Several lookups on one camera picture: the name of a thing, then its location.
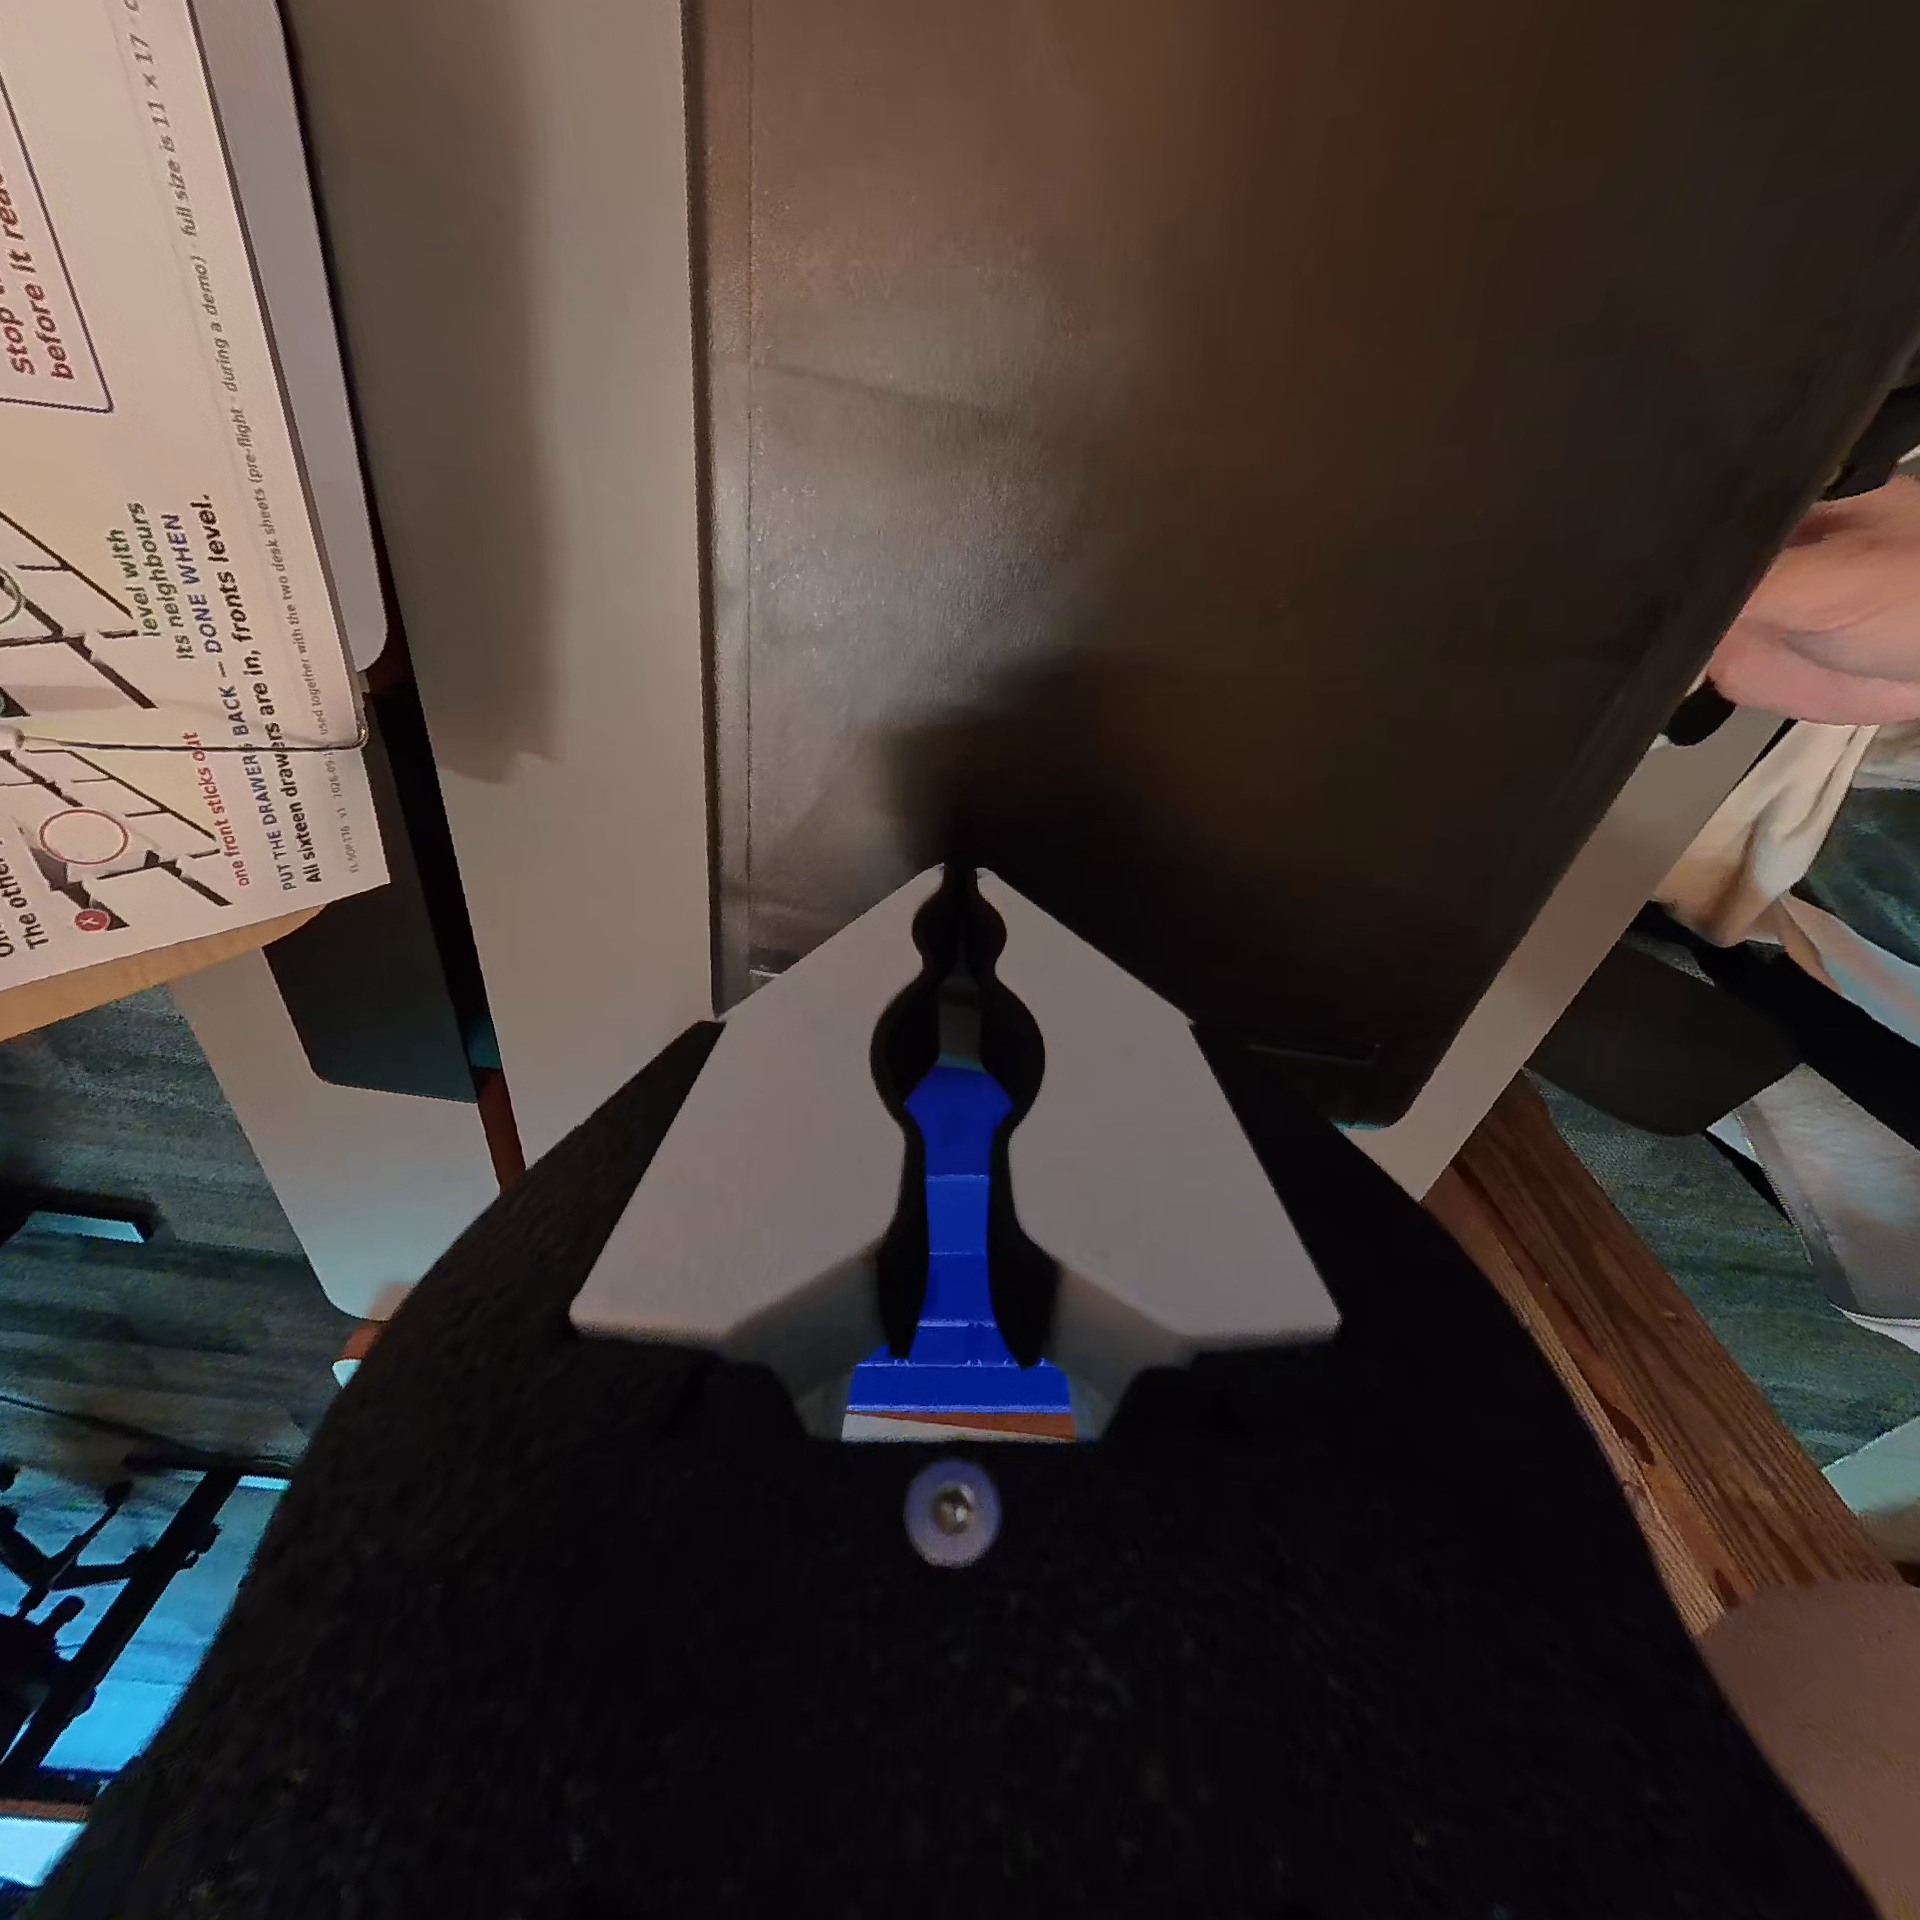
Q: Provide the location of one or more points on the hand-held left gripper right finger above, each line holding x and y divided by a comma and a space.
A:
1171, 1186

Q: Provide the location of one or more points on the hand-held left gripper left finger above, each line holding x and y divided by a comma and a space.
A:
750, 1186

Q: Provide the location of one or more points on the black drawer cabinet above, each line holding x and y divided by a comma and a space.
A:
1201, 451

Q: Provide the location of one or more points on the person's left forearm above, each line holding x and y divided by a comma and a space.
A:
1830, 1757

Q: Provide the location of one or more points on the wooden desk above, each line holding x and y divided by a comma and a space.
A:
1635, 1395

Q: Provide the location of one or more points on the person's right hand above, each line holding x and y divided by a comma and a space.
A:
1839, 615

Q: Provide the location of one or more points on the black office chair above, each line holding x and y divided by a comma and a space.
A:
1664, 1036

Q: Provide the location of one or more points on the light wooden board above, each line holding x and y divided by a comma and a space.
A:
90, 983

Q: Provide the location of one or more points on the beige pants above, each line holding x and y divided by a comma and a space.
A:
1799, 855

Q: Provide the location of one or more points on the black chair base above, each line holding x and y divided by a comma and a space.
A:
105, 1589

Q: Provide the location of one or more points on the printed instruction sheet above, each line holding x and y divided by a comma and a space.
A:
135, 524

